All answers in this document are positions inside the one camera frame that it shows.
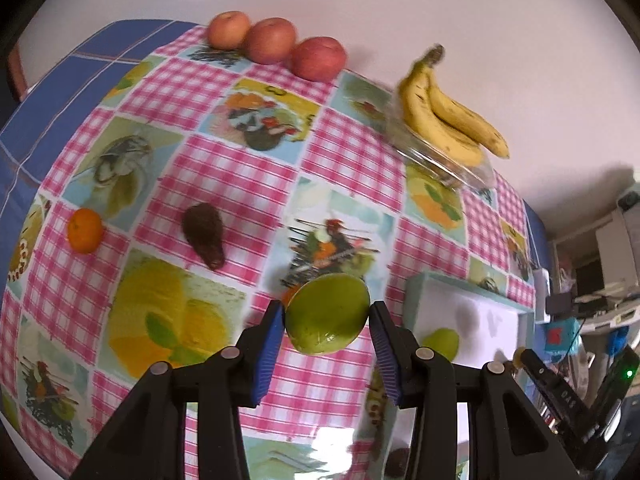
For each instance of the right red apple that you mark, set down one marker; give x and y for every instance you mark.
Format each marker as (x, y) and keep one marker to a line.
(318, 59)

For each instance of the white tray teal rim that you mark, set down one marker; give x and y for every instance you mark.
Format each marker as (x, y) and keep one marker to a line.
(491, 327)

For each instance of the blue plaid cloth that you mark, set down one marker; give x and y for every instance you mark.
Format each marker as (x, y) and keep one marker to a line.
(35, 133)

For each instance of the teal box red label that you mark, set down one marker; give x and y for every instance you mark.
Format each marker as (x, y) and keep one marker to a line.
(561, 338)

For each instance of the dark brown avocado left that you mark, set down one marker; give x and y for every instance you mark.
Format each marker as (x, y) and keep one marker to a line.
(203, 230)

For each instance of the middle red apple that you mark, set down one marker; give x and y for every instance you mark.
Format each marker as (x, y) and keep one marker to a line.
(270, 41)

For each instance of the left red apple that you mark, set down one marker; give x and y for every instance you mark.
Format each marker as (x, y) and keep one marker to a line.
(227, 31)

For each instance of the yellow banana bunch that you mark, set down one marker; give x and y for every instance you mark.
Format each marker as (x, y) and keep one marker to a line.
(442, 122)

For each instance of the red apple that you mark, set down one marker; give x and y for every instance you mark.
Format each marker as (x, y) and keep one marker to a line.
(318, 59)
(270, 41)
(227, 31)

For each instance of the orange tangerine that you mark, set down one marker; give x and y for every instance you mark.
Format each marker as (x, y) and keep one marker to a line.
(289, 294)
(85, 231)

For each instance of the pink checkered fruit tablecloth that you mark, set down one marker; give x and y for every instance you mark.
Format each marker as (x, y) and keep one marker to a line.
(303, 181)

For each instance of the green apple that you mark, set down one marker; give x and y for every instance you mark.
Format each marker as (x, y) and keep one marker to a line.
(327, 314)
(444, 341)

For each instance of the clear plastic container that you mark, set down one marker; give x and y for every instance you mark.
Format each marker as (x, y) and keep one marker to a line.
(436, 163)

